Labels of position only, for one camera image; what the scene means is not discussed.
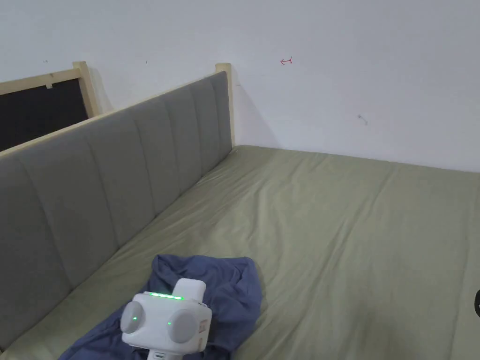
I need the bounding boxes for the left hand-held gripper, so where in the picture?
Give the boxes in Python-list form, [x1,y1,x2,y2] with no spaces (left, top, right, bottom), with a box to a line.
[120,278,213,360]

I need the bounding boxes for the dark blue shirt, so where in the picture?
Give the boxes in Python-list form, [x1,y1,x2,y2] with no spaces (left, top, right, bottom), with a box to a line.
[58,255,263,360]

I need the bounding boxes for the bed with pale green sheet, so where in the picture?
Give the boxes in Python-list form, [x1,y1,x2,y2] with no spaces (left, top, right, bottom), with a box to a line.
[0,145,480,360]

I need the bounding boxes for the grey padded headboard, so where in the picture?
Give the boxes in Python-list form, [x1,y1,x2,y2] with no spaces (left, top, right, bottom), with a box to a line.
[0,63,236,351]

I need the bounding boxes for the wooden framed black board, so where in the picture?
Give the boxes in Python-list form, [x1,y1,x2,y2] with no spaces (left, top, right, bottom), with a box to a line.
[0,61,103,152]

